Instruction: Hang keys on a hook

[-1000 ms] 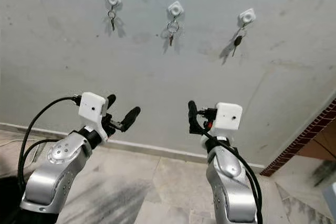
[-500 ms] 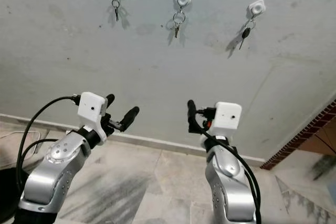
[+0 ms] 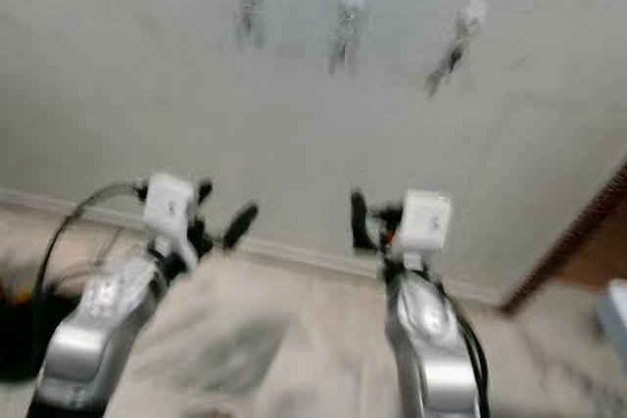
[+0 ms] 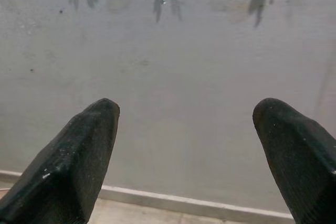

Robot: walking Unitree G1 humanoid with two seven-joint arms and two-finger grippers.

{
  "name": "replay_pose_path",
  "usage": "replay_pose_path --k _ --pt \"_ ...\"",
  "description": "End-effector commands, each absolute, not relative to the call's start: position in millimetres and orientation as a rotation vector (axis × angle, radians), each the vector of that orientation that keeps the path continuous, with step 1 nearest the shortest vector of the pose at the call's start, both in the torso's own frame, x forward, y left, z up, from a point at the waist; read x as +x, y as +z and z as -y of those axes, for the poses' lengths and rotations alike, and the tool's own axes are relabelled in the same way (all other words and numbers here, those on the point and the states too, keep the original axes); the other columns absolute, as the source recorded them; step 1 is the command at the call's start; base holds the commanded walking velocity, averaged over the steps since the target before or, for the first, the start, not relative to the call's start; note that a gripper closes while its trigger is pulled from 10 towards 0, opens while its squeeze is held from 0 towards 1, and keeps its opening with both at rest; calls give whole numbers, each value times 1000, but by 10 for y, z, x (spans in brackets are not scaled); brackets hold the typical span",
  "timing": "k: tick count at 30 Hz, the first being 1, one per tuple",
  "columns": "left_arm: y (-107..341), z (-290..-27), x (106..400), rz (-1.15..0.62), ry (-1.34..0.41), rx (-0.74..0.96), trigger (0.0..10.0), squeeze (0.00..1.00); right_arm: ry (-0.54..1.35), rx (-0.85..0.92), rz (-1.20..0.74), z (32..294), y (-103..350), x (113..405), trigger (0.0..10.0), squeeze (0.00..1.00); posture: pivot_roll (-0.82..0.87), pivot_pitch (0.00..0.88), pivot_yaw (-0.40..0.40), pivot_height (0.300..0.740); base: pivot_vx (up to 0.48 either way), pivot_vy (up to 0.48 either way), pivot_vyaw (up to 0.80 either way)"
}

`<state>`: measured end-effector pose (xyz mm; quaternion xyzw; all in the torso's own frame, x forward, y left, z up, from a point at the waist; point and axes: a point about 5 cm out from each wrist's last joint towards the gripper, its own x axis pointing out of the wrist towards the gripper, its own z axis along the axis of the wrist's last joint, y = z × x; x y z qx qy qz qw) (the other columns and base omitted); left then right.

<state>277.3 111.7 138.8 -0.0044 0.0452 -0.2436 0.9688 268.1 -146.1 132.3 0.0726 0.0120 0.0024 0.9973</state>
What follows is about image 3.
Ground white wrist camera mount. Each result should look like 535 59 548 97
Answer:
143 172 198 245
399 190 455 255

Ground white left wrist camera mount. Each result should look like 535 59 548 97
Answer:
143 172 198 245

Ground pale blue box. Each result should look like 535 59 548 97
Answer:
595 279 627 362

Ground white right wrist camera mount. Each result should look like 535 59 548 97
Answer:
399 190 455 255

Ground black object with orange mark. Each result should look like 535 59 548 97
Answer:
0 279 52 386

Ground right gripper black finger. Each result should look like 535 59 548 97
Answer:
350 189 378 252

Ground black headed key on ring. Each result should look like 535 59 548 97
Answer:
423 24 472 99

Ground silver keys on ring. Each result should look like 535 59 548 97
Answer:
327 7 362 75

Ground white skirting board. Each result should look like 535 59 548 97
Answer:
0 188 501 303

